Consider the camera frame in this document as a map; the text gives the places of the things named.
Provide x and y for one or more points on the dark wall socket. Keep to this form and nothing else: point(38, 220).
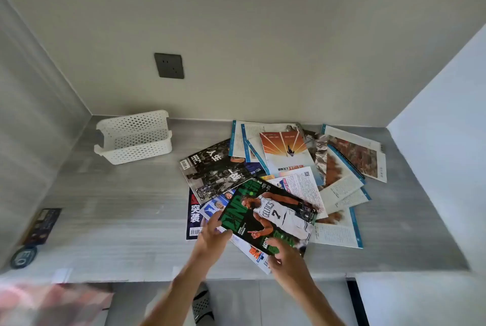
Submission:
point(169, 66)

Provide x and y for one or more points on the person's right hand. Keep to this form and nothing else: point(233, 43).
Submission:
point(290, 269)

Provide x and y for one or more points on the white perforated plastic basket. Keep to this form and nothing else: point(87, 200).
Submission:
point(133, 147)

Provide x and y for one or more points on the green cover basketball magazine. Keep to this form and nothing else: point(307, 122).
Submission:
point(237, 219)

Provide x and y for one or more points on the person's left forearm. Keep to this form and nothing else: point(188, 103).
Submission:
point(178, 291)

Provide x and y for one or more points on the dark rectangular leaflet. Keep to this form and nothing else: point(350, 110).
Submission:
point(41, 225)

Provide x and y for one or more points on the grey perforated slipper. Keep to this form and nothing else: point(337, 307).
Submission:
point(203, 305)

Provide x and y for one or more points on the person's left hand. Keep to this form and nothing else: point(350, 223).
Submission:
point(210, 242)

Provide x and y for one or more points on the round dark blue badge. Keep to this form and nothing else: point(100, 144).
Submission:
point(23, 257)

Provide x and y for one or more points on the black frame bar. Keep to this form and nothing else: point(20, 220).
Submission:
point(357, 306)

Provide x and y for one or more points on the pile of assorted magazines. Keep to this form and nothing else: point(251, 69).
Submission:
point(288, 151)

